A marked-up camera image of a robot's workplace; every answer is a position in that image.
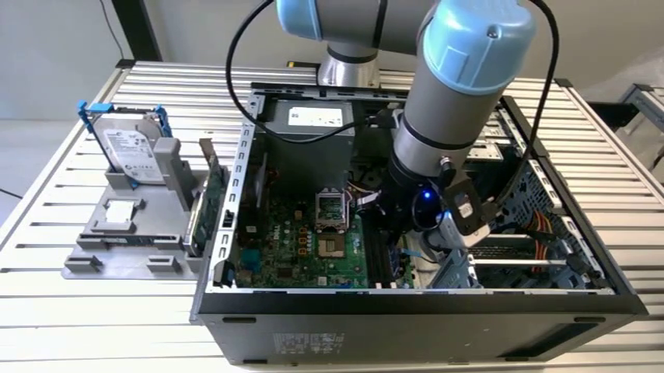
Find silver power supply unit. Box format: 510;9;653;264
256;99;357;195

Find grey parts rack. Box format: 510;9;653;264
60;136;230;280

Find round black speaker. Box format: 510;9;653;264
353;165;389;188

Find hard disk in blue carrier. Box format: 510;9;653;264
75;99;175;190

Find black vertical post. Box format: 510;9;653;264
111;0;163;63

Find green graphics card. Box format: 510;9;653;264
187;136;230;258

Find black open PC case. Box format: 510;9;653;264
188;81;652;366

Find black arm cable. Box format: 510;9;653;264
226;0;560;218

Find metal socket cover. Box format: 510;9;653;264
314;188;347;234

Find red yellow power wires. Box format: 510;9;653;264
521;211;556;269

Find perforated metal disk bay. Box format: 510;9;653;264
429;157;611;291

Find black RAM slot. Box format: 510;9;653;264
378;235;393;289
370;232;385;289
365;232;379;289

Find CPU socket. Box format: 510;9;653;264
317;231;347;260

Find silver metal drive cage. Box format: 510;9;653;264
464;103;522;164

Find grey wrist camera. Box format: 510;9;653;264
434;180;494;249

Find silver CPU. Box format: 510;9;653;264
100;200;140;228

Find aluminium frame table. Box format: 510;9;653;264
615;82;664;135

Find green motherboard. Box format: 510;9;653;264
235;192;419;291

